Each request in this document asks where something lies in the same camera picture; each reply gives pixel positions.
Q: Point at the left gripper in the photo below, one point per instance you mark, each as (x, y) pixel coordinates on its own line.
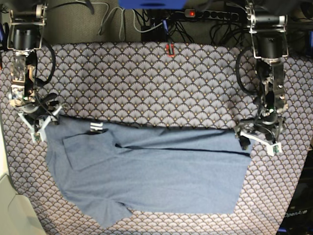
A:
(271, 125)

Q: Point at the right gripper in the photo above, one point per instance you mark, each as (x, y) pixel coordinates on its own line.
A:
(37, 107)

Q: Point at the blue T-shirt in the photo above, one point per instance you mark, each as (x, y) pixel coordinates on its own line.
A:
(109, 170)

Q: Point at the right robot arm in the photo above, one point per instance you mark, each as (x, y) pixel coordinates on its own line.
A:
(27, 19)

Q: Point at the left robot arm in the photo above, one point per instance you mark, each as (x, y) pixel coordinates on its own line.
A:
(269, 46)

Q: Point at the fan patterned tablecloth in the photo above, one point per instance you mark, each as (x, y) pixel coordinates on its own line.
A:
(139, 83)

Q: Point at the black OpenArm box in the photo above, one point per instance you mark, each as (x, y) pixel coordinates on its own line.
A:
(298, 219)

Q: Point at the red black table clamp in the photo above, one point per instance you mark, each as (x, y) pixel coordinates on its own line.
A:
(170, 49)

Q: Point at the black power strip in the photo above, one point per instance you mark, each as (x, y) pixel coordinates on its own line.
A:
(212, 15)

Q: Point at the blue box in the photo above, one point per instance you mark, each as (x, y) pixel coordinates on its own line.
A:
(152, 4)

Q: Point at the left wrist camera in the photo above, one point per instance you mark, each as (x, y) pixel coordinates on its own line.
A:
(274, 149)

